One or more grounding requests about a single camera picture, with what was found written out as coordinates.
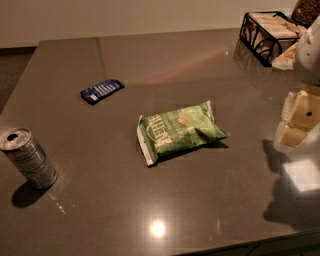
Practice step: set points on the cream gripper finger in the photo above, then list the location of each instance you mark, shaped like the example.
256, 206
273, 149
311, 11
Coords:
306, 110
292, 136

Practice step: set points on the silver redbull can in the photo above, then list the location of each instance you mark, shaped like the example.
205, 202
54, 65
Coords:
26, 154

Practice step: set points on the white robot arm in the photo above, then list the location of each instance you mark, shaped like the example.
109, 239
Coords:
307, 69

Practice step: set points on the cream packet beside basket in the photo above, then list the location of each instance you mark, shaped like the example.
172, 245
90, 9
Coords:
285, 61

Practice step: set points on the glass jar of nuts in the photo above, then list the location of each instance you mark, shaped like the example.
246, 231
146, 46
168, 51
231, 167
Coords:
305, 12

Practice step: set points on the green chip bag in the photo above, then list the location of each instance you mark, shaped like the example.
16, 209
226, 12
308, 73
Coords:
168, 133

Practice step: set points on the blue snack wrapper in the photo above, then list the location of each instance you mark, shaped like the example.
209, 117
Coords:
100, 91

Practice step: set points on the black wire basket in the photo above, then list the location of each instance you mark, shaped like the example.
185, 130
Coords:
269, 34

